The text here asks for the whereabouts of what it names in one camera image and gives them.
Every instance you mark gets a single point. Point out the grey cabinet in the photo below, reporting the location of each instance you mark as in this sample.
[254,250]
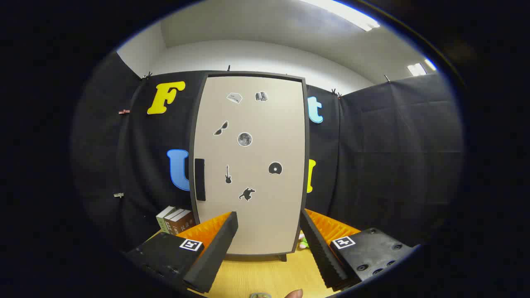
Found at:
[307,145]

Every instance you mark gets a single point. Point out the green plush toy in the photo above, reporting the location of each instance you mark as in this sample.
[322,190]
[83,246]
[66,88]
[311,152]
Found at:
[304,243]

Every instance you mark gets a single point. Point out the small ceiling light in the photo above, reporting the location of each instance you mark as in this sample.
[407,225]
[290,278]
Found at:
[416,69]

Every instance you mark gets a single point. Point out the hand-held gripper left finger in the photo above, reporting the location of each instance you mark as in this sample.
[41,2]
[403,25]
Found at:
[215,252]

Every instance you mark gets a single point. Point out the black backdrop cloth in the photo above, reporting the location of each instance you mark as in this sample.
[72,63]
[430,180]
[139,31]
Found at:
[393,157]

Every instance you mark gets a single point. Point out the brown book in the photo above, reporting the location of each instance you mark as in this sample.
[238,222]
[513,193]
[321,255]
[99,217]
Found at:
[172,223]
[184,223]

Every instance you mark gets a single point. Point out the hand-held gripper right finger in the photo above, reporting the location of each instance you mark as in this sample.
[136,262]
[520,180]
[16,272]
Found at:
[319,252]

